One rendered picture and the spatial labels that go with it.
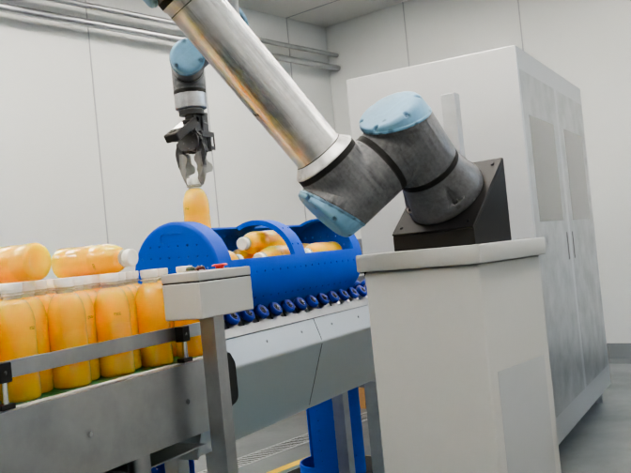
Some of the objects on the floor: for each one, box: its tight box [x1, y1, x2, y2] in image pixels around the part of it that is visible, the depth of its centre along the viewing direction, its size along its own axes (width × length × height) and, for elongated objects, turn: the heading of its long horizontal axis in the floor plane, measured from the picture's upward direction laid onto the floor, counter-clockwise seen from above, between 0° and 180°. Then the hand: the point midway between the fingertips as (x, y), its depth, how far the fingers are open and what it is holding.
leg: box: [331, 391, 356, 473], centre depth 308 cm, size 6×6×63 cm
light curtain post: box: [440, 92, 466, 158], centre depth 329 cm, size 6×6×170 cm
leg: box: [364, 379, 385, 473], centre depth 302 cm, size 6×6×63 cm
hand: (193, 180), depth 229 cm, fingers closed on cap, 4 cm apart
